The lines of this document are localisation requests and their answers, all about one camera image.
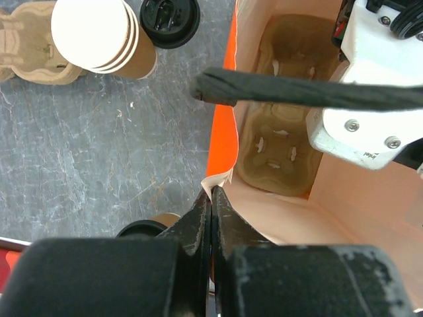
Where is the stack of black lids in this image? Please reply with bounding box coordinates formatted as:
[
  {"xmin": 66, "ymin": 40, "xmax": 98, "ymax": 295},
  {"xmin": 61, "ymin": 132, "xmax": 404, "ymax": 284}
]
[{"xmin": 139, "ymin": 0, "xmax": 201, "ymax": 50}]

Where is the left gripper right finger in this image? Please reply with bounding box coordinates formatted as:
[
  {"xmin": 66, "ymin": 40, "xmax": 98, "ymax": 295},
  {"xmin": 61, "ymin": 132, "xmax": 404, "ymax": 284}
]
[{"xmin": 211, "ymin": 186, "xmax": 414, "ymax": 316}]

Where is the brown cardboard cup carrier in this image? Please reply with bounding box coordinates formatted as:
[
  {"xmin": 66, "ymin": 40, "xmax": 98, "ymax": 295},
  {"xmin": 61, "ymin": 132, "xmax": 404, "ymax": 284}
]
[{"xmin": 235, "ymin": 15, "xmax": 339, "ymax": 198}]

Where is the black coffee cup lid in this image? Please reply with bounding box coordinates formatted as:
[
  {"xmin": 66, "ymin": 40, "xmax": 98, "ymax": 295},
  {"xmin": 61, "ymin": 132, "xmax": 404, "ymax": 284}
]
[{"xmin": 116, "ymin": 220, "xmax": 167, "ymax": 238}]

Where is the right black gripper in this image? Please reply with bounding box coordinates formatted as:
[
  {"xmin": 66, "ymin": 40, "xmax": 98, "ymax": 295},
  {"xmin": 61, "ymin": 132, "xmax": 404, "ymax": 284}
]
[{"xmin": 333, "ymin": 0, "xmax": 422, "ymax": 62}]

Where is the stack of paper cups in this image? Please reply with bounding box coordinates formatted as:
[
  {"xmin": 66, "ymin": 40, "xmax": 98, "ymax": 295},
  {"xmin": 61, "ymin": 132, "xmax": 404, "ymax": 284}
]
[{"xmin": 51, "ymin": 1, "xmax": 157, "ymax": 79}]

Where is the brown paper coffee cup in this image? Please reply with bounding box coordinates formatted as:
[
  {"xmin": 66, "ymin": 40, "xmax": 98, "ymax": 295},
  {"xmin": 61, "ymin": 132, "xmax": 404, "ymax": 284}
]
[{"xmin": 149, "ymin": 213, "xmax": 181, "ymax": 229}]

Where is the lower brown cup carrier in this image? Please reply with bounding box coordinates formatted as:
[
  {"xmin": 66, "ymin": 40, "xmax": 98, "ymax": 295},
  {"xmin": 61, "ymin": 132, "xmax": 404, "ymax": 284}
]
[{"xmin": 1, "ymin": 1, "xmax": 87, "ymax": 85}]

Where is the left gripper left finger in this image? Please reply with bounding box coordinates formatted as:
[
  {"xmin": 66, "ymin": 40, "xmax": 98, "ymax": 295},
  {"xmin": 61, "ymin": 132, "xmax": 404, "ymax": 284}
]
[{"xmin": 1, "ymin": 192, "xmax": 211, "ymax": 316}]

